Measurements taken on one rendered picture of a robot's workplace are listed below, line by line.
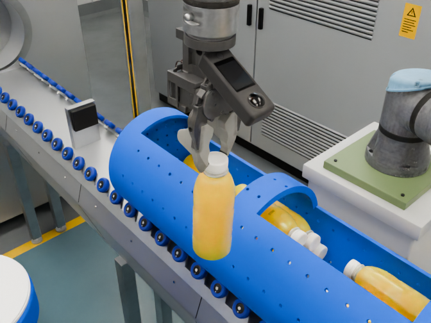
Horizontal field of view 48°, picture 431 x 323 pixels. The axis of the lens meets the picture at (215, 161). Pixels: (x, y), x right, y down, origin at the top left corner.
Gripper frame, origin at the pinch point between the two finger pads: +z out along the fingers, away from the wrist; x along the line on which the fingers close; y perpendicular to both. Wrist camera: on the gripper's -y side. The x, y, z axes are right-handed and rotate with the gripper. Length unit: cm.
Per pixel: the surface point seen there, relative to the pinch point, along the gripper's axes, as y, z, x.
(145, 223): 38, 45, -13
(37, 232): 155, 137, -25
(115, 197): 53, 45, -13
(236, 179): 27, 35, -36
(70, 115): 89, 37, -21
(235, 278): -0.1, 31.3, -6.9
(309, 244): -5.1, 29.6, -24.4
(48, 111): 120, 50, -27
